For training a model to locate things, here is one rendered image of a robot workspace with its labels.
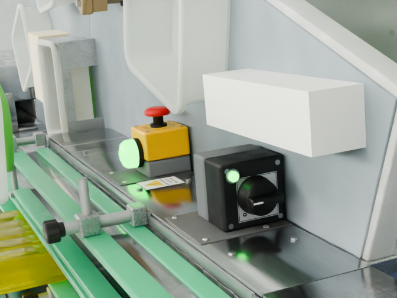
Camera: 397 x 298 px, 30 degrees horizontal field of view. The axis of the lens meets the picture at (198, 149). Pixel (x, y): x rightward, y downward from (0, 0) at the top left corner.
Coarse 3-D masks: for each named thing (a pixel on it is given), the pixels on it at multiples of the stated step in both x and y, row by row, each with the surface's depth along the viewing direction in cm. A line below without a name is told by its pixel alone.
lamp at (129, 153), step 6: (132, 138) 112; (120, 144) 112; (126, 144) 110; (132, 144) 110; (138, 144) 110; (120, 150) 111; (126, 150) 110; (132, 150) 110; (138, 150) 110; (120, 156) 111; (126, 156) 110; (132, 156) 110; (138, 156) 110; (126, 162) 110; (132, 162) 110; (138, 162) 110
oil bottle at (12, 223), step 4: (12, 220) 139; (16, 220) 139; (20, 220) 139; (24, 220) 138; (0, 224) 137; (4, 224) 137; (8, 224) 137; (12, 224) 136; (16, 224) 136; (20, 224) 136; (24, 224) 136; (0, 228) 135; (4, 228) 135
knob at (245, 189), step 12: (252, 180) 82; (264, 180) 82; (240, 192) 83; (252, 192) 82; (264, 192) 82; (276, 192) 82; (240, 204) 83; (252, 204) 80; (264, 204) 81; (276, 204) 83
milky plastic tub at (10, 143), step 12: (0, 84) 87; (0, 96) 84; (0, 108) 79; (0, 120) 80; (0, 132) 81; (0, 144) 82; (12, 144) 84; (0, 156) 82; (12, 156) 85; (0, 168) 83; (12, 168) 86; (0, 180) 84; (0, 192) 85; (0, 204) 86
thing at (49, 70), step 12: (48, 48) 165; (48, 60) 166; (48, 72) 166; (60, 72) 152; (48, 84) 167; (60, 84) 152; (48, 96) 167; (60, 96) 152; (48, 108) 168; (60, 108) 153; (48, 120) 168; (60, 120) 154; (48, 132) 168; (60, 132) 167
